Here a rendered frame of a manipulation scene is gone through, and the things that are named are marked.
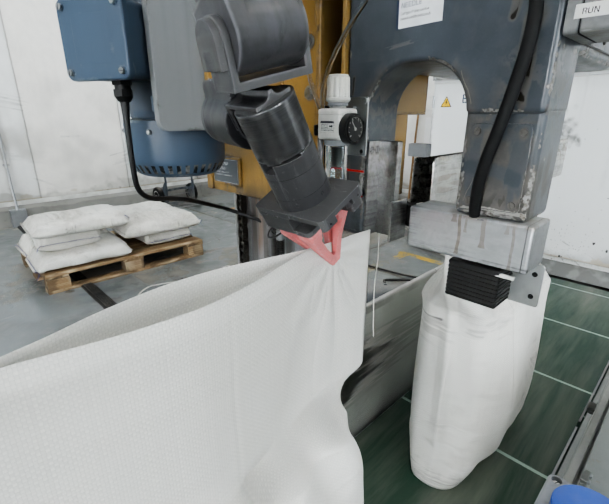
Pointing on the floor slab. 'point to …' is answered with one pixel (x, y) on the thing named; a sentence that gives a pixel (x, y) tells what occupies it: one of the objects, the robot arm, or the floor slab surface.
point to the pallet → (56, 281)
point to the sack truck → (177, 194)
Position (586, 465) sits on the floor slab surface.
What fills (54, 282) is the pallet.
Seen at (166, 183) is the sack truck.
